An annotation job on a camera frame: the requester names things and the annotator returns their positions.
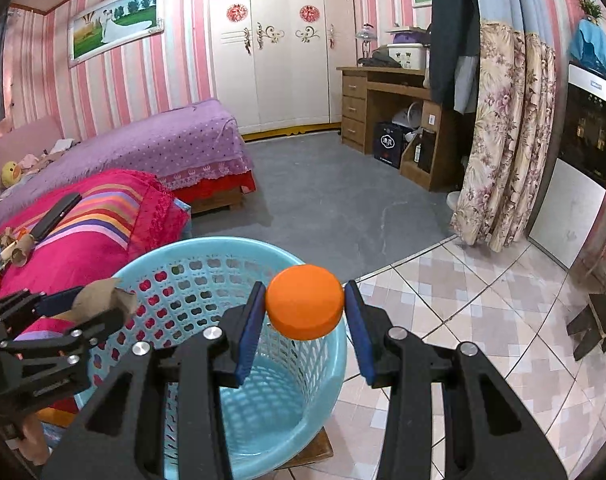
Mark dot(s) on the desk lamp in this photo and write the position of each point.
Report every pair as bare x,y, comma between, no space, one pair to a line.
366,35

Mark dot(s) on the floral curtain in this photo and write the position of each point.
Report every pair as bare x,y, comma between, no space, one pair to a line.
511,136

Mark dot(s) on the yellow duck plush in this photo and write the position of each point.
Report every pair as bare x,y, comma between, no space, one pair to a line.
10,174

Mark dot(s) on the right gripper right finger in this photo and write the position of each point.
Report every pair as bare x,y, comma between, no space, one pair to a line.
489,432

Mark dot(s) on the blue cloth on dispenser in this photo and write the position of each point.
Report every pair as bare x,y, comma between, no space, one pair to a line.
588,46

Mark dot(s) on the purple dotted bedspread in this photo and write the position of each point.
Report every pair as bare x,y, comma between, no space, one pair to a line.
182,147

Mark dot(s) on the white wardrobe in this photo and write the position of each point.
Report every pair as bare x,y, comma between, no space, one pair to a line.
276,62

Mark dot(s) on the black phone wallet case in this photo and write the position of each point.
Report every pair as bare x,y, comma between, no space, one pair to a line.
54,216

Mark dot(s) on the dark hanging coat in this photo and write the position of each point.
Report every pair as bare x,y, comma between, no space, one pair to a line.
455,54

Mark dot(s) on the white storage box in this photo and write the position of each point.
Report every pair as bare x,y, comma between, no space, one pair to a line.
409,56

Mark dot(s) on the small potted plant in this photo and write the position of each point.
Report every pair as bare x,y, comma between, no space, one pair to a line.
592,10

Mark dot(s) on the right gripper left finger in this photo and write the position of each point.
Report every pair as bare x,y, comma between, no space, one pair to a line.
120,432

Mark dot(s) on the brown paper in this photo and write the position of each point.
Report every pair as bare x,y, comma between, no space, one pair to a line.
99,297

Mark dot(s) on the black white water dispenser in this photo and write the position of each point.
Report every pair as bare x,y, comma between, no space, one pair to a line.
577,186

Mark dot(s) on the wooden desk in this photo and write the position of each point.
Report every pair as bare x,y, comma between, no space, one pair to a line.
389,94

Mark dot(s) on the striped pink blanket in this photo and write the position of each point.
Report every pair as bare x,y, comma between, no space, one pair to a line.
123,215

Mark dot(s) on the person left hand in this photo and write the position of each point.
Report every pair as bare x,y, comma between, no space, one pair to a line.
33,446

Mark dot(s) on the black box under desk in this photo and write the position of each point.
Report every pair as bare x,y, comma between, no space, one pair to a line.
389,142

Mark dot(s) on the orange round cap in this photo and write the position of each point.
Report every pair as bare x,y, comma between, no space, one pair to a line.
304,302

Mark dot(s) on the wedding photo wall picture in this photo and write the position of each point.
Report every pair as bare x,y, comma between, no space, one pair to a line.
111,24

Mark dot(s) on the light blue plastic basket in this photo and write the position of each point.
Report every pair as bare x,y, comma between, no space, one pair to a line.
187,286

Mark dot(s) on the small dark wooden stool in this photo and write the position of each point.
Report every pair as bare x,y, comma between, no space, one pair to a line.
591,324

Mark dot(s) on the pink headboard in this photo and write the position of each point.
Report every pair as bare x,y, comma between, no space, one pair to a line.
33,138

